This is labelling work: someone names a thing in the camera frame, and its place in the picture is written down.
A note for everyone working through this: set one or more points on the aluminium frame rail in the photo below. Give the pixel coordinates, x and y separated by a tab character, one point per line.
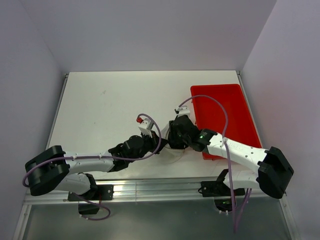
134	190

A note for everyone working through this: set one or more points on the white mesh laundry bag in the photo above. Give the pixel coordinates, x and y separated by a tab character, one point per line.
167	154

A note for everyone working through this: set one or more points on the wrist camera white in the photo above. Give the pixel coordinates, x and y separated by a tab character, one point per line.
182	110
145	126

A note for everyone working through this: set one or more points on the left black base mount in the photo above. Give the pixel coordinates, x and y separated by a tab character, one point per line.
89	204

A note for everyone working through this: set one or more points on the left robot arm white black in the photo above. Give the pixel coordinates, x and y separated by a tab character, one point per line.
55	169

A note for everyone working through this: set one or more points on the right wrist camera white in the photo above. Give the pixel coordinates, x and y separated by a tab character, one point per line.
182	110

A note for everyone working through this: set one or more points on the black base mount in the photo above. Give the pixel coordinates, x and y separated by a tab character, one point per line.
218	190
89	204

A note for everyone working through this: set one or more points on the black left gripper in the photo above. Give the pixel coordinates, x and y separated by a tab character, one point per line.
153	140

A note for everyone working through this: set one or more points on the black bra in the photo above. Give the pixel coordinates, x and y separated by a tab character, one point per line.
174	140

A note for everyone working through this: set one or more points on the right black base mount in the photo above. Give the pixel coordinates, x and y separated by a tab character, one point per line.
218	190

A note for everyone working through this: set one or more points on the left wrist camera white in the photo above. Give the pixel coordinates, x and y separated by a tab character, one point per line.
145	126

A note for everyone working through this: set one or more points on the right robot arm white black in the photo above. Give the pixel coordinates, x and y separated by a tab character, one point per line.
267	169

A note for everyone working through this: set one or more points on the red plastic tray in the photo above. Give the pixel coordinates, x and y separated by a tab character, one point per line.
209	115

